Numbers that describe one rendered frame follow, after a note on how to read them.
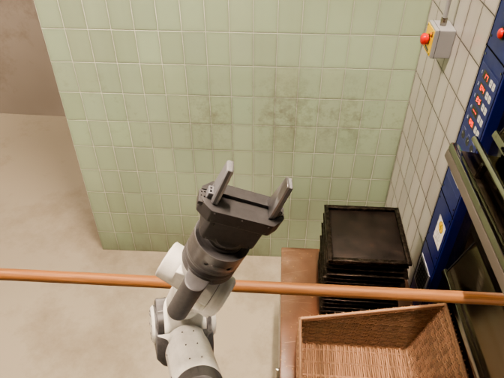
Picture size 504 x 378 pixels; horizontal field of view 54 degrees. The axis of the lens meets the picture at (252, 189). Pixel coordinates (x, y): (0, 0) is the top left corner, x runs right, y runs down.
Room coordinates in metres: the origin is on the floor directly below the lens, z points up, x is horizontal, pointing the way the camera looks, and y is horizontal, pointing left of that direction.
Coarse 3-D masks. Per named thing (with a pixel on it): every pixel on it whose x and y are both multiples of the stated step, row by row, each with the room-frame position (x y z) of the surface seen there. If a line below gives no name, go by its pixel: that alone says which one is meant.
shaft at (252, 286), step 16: (0, 272) 0.82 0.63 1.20; (16, 272) 0.81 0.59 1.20; (32, 272) 0.81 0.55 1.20; (48, 272) 0.81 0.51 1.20; (64, 272) 0.81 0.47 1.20; (80, 272) 0.81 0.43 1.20; (240, 288) 0.77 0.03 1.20; (256, 288) 0.77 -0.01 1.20; (272, 288) 0.76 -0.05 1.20; (288, 288) 0.76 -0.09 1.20; (304, 288) 0.76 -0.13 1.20; (320, 288) 0.76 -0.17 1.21; (336, 288) 0.76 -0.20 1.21; (352, 288) 0.76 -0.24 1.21; (368, 288) 0.76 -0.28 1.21; (384, 288) 0.76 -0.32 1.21; (400, 288) 0.76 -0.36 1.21; (496, 304) 0.72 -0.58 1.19
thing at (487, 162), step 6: (474, 138) 1.02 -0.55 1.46; (474, 144) 1.01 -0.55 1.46; (480, 144) 1.00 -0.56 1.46; (480, 150) 0.97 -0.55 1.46; (480, 156) 0.96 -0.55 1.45; (486, 156) 0.95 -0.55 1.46; (486, 162) 0.93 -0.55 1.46; (480, 168) 0.93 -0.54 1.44; (486, 168) 0.91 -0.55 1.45; (492, 168) 0.90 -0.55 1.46; (480, 174) 0.93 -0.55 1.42; (492, 174) 0.88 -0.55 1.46; (498, 180) 0.85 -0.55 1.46; (498, 186) 0.84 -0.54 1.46
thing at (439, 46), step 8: (432, 24) 1.66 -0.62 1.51; (448, 24) 1.66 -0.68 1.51; (440, 32) 1.60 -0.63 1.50; (448, 32) 1.60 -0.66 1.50; (432, 40) 1.61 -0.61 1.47; (440, 40) 1.60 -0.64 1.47; (448, 40) 1.60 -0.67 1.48; (424, 48) 1.67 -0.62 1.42; (432, 48) 1.60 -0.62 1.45; (440, 48) 1.60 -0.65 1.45; (448, 48) 1.60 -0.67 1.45; (432, 56) 1.60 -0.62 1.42; (440, 56) 1.60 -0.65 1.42; (448, 56) 1.60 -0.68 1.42
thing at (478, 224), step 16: (448, 160) 1.02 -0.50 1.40; (480, 160) 1.01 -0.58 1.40; (496, 160) 1.02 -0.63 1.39; (464, 192) 0.88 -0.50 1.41; (496, 192) 0.89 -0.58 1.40; (496, 208) 0.82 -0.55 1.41; (480, 224) 0.77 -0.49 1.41; (496, 224) 0.77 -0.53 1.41; (480, 240) 0.74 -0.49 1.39; (496, 256) 0.67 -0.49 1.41; (496, 272) 0.64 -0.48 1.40
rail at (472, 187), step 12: (456, 144) 1.04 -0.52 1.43; (456, 156) 0.99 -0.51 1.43; (468, 168) 0.94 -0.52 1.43; (468, 180) 0.89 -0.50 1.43; (468, 192) 0.87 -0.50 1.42; (480, 192) 0.85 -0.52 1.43; (480, 204) 0.81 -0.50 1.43; (480, 216) 0.78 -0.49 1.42; (492, 216) 0.77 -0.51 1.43; (492, 228) 0.73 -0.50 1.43; (492, 240) 0.71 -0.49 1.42
